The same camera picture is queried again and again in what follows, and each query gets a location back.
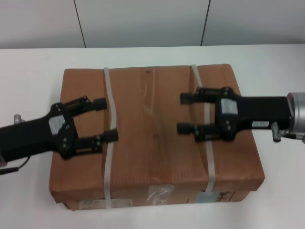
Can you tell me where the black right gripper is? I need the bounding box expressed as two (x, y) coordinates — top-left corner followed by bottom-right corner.
(213, 86), (292, 142)

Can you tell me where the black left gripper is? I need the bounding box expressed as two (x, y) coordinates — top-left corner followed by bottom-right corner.
(0, 102), (80, 160)

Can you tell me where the brown cardboard box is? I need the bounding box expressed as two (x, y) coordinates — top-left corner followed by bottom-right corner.
(48, 63), (265, 212)

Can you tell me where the white plastic packing strap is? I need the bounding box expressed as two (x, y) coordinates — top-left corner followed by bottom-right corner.
(190, 63), (216, 193)
(102, 67), (119, 208)

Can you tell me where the left wrist silver clamp knob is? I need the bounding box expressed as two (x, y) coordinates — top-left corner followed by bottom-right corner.
(13, 114), (26, 125)

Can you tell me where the wrist silver clamp knob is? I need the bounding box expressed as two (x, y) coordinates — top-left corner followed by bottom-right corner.
(271, 121), (305, 144)
(13, 114), (26, 125)

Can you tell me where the right wrist silver clamp knob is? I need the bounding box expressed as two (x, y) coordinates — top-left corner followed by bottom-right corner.
(271, 121), (305, 144)

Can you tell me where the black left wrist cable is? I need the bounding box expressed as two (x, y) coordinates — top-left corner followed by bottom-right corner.
(0, 155), (31, 175)

